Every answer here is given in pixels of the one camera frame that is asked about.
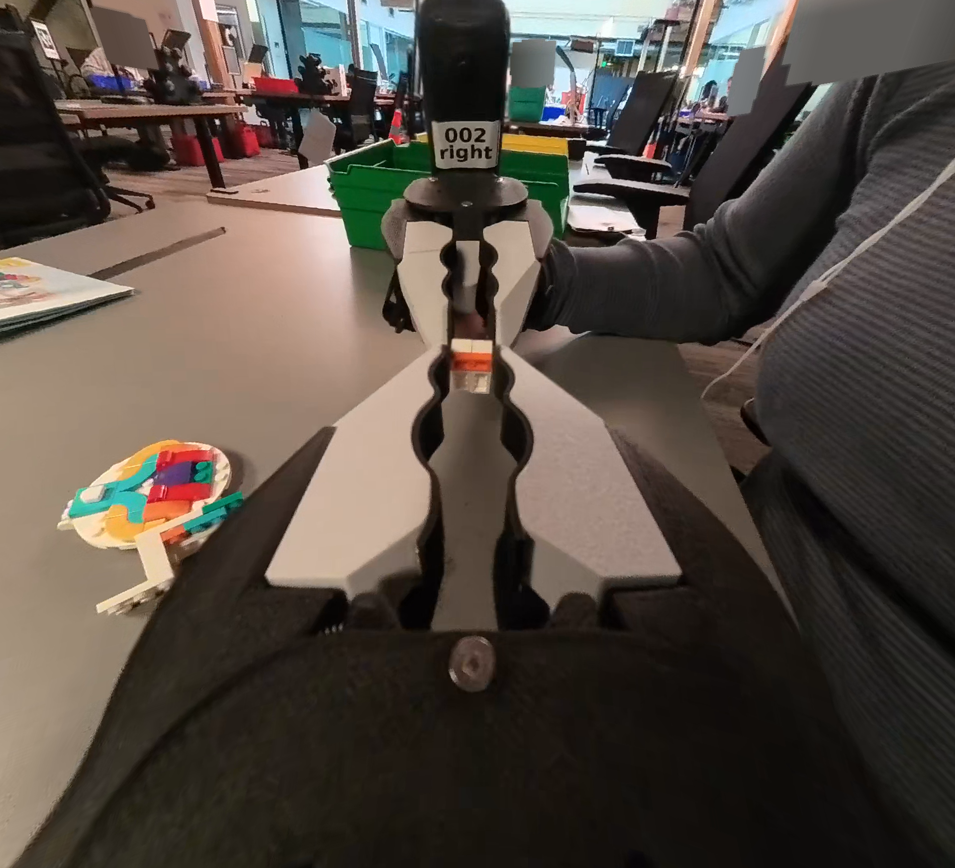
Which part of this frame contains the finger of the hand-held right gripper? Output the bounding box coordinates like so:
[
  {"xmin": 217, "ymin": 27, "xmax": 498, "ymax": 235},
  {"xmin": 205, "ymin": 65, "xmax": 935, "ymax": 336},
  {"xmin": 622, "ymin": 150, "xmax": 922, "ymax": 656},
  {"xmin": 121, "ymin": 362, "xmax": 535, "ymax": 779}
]
[
  {"xmin": 483, "ymin": 217, "xmax": 541, "ymax": 352},
  {"xmin": 397, "ymin": 217, "xmax": 454, "ymax": 350}
]

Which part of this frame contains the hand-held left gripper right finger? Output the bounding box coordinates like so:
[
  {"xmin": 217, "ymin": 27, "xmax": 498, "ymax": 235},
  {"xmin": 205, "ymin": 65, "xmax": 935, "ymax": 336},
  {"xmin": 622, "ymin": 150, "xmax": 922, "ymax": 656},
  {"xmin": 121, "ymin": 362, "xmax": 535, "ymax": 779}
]
[{"xmin": 494, "ymin": 348, "xmax": 685, "ymax": 628}]

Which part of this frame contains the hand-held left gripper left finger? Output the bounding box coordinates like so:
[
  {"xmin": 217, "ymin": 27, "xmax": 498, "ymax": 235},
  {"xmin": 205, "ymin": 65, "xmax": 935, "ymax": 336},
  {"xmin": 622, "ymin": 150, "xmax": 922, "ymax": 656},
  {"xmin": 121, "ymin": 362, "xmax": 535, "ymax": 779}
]
[{"xmin": 263, "ymin": 346, "xmax": 458, "ymax": 630}]

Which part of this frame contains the white orange small brick assembly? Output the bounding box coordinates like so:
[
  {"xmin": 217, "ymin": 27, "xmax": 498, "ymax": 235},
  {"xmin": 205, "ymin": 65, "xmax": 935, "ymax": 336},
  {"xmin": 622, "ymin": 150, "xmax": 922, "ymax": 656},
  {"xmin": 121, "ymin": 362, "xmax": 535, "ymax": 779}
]
[{"xmin": 449, "ymin": 339, "xmax": 495, "ymax": 393}]

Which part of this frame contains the white brick assembly teal brick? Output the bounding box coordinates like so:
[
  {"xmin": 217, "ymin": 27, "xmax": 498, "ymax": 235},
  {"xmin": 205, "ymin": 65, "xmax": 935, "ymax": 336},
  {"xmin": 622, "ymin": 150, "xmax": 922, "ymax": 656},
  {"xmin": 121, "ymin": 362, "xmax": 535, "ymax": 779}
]
[{"xmin": 95, "ymin": 490, "xmax": 246, "ymax": 616}]

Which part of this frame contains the green divided plastic bin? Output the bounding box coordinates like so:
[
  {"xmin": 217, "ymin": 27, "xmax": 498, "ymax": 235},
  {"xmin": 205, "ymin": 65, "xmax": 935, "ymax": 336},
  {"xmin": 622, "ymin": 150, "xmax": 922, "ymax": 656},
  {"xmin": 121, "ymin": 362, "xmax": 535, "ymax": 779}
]
[{"xmin": 326, "ymin": 136, "xmax": 576, "ymax": 252}]

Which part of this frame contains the flat grey pouch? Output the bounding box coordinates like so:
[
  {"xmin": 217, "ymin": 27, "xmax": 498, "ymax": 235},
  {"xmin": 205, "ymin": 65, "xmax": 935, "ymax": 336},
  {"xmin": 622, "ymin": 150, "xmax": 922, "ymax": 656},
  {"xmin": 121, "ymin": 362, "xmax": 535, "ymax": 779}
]
[{"xmin": 566, "ymin": 206, "xmax": 647, "ymax": 237}]

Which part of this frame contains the yellow container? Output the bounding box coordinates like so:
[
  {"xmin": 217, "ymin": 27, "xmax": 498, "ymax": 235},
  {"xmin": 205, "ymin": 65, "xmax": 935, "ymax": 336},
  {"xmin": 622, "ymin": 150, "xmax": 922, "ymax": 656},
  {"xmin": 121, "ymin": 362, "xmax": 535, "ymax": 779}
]
[{"xmin": 498, "ymin": 128, "xmax": 573, "ymax": 157}]

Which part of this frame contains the black floor lamp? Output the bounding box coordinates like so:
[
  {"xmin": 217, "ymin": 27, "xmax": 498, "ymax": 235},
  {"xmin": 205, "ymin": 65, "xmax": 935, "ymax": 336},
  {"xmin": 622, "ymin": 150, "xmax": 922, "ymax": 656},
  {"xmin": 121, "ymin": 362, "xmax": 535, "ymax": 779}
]
[
  {"xmin": 681, "ymin": 0, "xmax": 724, "ymax": 86},
  {"xmin": 253, "ymin": 0, "xmax": 296, "ymax": 80}
]

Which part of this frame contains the round rainbow brick plate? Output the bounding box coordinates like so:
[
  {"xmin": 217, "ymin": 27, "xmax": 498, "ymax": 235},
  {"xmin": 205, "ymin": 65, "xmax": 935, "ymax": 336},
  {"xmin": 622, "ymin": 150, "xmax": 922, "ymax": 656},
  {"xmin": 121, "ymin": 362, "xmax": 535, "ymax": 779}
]
[{"xmin": 57, "ymin": 438, "xmax": 244, "ymax": 553}]

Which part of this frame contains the red container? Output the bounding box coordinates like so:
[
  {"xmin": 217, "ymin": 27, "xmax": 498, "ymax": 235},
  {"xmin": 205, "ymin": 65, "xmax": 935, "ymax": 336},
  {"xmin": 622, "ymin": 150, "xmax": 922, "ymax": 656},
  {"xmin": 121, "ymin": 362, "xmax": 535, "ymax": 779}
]
[
  {"xmin": 174, "ymin": 131, "xmax": 226, "ymax": 169},
  {"xmin": 224, "ymin": 120, "xmax": 264, "ymax": 162}
]

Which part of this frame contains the person's torso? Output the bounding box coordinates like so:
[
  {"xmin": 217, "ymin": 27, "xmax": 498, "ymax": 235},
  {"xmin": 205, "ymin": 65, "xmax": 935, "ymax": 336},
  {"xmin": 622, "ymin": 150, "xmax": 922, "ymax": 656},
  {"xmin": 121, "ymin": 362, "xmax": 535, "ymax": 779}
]
[{"xmin": 735, "ymin": 58, "xmax": 955, "ymax": 868}]

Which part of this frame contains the dark wooden desk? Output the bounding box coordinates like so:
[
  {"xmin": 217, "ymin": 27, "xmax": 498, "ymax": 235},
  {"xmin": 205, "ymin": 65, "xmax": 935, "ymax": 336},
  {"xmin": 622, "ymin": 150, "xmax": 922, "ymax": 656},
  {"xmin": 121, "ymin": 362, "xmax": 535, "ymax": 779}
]
[{"xmin": 54, "ymin": 98, "xmax": 249, "ymax": 192}]

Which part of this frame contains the instruction booklet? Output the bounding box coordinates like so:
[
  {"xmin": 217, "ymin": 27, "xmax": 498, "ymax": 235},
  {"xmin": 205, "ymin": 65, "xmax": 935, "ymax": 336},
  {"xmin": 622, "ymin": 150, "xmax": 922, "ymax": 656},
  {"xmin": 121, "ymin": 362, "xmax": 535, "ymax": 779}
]
[{"xmin": 0, "ymin": 255, "xmax": 136, "ymax": 336}]

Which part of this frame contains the black mesh office chair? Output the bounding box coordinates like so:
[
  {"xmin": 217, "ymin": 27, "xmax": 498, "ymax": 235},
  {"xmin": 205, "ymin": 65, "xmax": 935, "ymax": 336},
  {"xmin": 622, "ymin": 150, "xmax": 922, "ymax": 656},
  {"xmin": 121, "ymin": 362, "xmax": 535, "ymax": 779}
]
[{"xmin": 0, "ymin": 4, "xmax": 159, "ymax": 251}]

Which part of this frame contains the white cable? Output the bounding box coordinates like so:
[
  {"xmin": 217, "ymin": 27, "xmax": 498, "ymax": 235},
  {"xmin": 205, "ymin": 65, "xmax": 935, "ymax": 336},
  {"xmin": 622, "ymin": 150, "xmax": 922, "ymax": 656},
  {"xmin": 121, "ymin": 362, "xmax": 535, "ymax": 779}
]
[{"xmin": 700, "ymin": 158, "xmax": 955, "ymax": 400}]

